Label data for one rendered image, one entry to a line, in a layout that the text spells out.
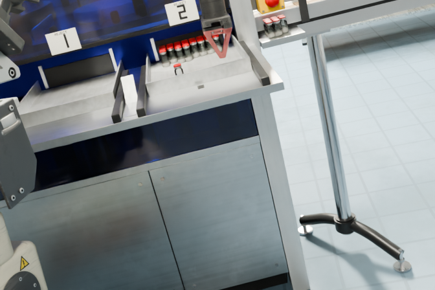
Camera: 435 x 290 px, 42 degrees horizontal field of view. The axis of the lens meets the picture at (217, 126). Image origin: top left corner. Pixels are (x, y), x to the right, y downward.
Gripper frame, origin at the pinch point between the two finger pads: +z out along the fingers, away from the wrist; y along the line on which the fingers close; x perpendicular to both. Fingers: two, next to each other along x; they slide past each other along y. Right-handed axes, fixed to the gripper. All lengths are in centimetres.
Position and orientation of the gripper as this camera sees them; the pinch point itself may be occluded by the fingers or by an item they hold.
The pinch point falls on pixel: (222, 54)
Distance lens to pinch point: 135.1
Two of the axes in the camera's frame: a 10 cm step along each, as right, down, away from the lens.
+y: -0.6, -3.1, 9.5
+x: -9.8, 2.0, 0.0
